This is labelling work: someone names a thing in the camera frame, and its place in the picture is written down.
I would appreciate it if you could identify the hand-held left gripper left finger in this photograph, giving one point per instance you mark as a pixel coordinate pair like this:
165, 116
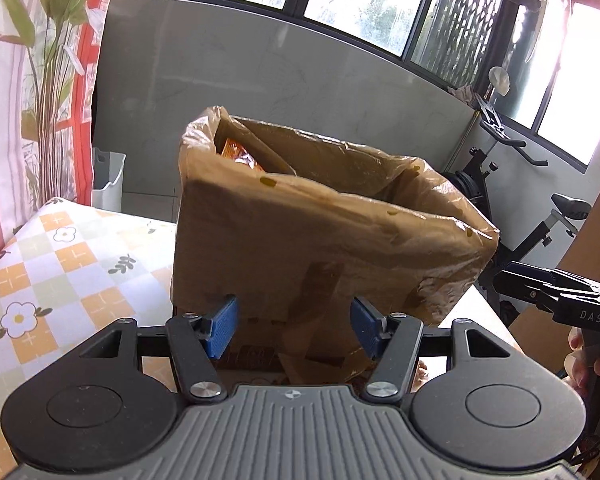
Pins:
222, 328

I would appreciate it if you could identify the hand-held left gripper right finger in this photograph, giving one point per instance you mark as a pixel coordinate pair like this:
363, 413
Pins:
365, 326

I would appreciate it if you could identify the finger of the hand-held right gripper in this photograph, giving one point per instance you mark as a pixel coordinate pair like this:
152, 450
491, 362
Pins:
555, 276
525, 292

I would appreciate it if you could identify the brown cardboard box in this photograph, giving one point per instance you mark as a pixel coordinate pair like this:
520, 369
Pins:
260, 356

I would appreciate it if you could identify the translucent plastic bag liner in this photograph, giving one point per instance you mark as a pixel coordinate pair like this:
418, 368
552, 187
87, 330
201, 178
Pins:
305, 230

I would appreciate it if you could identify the orange snack packet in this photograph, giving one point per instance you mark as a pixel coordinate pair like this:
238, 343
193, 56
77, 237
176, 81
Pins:
239, 154

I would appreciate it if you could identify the person's right hand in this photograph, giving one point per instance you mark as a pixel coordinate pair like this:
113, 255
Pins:
577, 360

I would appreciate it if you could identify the brown wooden board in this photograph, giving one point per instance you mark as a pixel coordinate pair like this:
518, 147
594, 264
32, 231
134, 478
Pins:
580, 260

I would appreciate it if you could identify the black exercise bike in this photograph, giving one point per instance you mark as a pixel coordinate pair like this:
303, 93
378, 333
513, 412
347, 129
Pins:
570, 206

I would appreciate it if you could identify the white plastic bin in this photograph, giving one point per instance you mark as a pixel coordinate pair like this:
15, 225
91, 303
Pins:
107, 180

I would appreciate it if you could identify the crumpled cloth on windowsill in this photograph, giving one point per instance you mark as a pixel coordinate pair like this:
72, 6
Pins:
464, 95

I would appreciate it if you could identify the metal window grille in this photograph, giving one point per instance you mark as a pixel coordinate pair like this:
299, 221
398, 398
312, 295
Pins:
457, 30

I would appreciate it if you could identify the red white leaf-print curtain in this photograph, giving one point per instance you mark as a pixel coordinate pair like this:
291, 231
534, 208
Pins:
10, 110

